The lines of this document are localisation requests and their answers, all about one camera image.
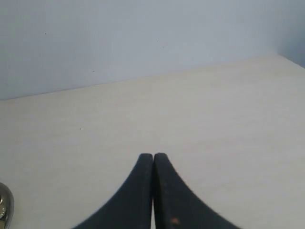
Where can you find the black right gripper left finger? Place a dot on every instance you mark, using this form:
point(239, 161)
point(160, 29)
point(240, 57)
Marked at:
point(131, 206)

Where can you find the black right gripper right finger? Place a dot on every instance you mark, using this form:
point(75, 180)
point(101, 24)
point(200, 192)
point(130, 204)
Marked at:
point(175, 205)

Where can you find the round silver metal plate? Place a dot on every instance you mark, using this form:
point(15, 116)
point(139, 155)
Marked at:
point(6, 206)

